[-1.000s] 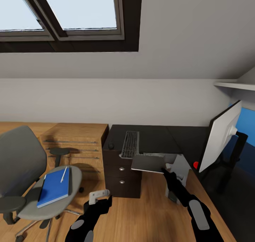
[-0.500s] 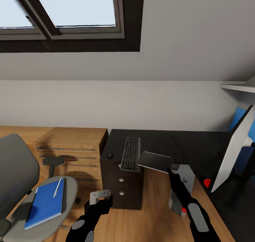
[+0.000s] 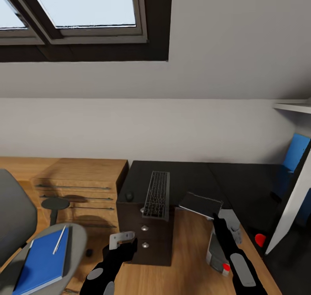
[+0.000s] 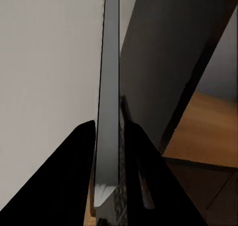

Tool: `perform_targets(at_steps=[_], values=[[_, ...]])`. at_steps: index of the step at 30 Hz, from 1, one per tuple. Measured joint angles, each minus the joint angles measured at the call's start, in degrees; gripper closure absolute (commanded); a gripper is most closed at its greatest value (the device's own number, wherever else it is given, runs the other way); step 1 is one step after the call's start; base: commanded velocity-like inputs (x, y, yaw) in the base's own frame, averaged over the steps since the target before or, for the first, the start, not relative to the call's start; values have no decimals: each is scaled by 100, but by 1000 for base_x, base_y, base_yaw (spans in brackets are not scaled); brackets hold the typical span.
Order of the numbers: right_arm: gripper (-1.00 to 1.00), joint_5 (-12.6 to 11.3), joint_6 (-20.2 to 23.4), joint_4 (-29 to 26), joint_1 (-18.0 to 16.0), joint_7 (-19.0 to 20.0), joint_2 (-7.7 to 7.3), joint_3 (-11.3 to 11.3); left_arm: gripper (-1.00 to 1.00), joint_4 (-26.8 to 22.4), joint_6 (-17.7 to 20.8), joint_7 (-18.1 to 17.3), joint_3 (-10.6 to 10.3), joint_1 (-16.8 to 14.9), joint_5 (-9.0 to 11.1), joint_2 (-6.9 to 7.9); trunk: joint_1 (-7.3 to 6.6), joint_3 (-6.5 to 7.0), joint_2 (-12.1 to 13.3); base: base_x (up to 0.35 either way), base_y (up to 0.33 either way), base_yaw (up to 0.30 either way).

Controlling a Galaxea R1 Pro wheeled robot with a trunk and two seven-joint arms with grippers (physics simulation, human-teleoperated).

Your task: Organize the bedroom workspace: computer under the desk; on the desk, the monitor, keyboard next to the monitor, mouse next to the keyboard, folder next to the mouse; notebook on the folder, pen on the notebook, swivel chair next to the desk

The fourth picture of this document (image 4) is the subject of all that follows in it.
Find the notebook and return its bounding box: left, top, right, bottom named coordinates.
left=93, top=0, right=120, bottom=207

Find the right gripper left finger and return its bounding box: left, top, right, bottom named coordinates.
left=0, top=120, right=96, bottom=226

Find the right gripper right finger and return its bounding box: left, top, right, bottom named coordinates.
left=124, top=119, right=207, bottom=226

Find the keyboard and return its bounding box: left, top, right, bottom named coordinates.
left=112, top=104, right=151, bottom=226

